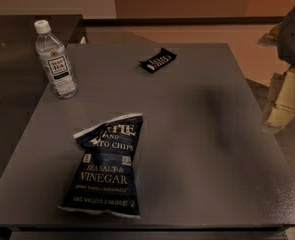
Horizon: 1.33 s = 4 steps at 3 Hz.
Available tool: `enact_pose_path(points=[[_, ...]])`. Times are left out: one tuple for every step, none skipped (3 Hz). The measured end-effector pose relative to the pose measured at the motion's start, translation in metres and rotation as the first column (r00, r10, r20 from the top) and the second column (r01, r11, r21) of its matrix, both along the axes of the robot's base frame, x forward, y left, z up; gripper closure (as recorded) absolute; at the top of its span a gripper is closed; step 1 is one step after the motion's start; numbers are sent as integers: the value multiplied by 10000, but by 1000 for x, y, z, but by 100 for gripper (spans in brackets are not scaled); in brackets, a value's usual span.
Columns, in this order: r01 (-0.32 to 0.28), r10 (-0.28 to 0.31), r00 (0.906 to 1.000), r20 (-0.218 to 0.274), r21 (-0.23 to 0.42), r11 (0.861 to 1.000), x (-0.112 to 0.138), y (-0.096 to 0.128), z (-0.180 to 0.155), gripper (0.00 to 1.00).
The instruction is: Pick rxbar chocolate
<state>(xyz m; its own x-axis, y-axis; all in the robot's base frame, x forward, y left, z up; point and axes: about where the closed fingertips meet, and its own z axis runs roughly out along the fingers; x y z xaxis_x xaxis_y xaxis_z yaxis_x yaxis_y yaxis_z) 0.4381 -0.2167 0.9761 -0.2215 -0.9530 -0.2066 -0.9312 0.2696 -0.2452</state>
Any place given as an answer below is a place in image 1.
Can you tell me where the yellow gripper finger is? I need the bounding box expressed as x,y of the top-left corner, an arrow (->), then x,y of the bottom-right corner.
261,65 -> 295,134

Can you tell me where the black rxbar chocolate wrapper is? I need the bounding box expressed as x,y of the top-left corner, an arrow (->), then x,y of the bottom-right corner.
140,48 -> 177,73

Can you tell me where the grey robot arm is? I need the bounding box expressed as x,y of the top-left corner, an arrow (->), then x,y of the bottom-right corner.
261,6 -> 295,134

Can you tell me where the blue vinegar chips bag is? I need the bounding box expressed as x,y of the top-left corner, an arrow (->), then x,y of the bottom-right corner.
60,113 -> 143,218

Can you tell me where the clear plastic tea bottle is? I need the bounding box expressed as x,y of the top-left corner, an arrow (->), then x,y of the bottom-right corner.
34,20 -> 78,99

